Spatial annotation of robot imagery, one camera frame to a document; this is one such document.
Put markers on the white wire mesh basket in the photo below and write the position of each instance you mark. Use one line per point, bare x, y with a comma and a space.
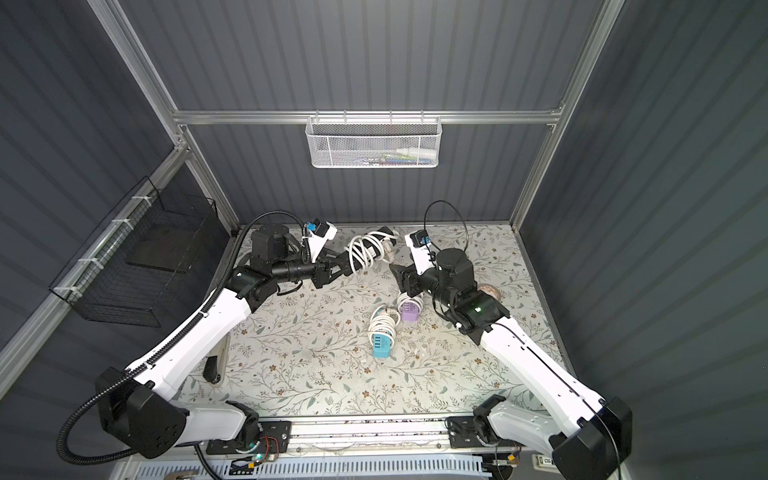
374, 142

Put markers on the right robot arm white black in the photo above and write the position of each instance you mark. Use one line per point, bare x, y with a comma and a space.
586, 436

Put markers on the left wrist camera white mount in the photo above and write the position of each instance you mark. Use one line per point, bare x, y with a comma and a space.
318, 233

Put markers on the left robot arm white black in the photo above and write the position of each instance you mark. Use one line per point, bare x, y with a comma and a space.
138, 405

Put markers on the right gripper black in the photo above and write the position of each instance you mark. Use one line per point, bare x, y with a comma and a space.
410, 280

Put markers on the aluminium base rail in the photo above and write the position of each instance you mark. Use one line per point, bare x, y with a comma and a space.
371, 435

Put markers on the black wire basket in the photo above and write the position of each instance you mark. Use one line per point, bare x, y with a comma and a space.
156, 265

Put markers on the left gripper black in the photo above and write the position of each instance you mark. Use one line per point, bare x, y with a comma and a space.
324, 270

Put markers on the floral tape roll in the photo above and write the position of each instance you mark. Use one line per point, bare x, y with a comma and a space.
491, 291

